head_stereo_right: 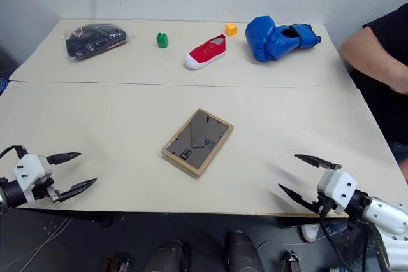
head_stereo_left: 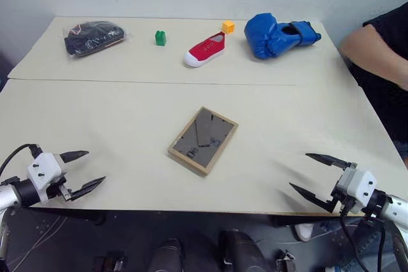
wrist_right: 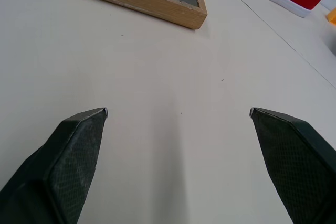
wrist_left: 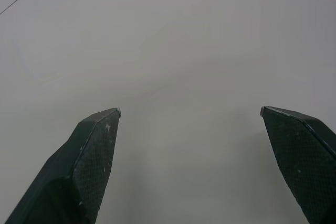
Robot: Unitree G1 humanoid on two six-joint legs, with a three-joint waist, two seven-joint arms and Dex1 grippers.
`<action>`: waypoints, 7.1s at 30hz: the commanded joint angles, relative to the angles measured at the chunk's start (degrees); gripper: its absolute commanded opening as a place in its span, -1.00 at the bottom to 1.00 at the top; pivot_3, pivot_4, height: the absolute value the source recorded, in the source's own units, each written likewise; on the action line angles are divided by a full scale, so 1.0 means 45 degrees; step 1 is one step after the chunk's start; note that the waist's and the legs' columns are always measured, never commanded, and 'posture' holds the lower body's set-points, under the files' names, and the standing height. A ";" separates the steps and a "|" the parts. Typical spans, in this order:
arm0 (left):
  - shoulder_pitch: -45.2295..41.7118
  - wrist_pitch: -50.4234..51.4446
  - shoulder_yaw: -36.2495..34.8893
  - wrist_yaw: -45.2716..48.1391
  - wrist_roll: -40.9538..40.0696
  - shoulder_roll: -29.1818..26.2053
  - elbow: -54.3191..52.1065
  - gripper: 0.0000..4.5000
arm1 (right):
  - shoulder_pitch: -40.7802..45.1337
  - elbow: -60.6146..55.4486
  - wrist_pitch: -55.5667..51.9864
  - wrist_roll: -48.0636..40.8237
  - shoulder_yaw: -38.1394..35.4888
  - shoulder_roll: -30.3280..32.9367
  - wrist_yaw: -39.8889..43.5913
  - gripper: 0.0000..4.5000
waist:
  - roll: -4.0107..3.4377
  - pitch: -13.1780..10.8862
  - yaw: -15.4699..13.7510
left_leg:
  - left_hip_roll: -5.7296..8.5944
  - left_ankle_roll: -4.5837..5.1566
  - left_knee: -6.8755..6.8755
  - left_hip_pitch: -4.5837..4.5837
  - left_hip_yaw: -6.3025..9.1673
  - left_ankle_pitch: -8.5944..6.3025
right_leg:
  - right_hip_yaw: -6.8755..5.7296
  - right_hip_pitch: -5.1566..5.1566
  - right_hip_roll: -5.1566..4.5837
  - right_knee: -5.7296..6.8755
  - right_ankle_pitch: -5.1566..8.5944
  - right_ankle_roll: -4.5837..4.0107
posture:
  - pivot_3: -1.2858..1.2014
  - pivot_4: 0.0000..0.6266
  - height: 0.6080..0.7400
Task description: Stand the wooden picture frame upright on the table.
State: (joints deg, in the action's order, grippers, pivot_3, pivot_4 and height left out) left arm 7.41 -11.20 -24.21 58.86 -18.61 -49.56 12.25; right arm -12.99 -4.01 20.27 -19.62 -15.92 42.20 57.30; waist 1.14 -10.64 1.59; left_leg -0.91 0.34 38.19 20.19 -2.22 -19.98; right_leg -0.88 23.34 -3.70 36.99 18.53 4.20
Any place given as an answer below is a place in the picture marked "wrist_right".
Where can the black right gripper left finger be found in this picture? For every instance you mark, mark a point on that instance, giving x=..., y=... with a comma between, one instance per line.
x=65, y=161

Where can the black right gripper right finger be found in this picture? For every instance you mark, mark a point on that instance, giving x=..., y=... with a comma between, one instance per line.
x=296, y=161

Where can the yellow plastic object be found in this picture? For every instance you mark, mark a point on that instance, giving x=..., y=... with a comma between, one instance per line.
x=331, y=16

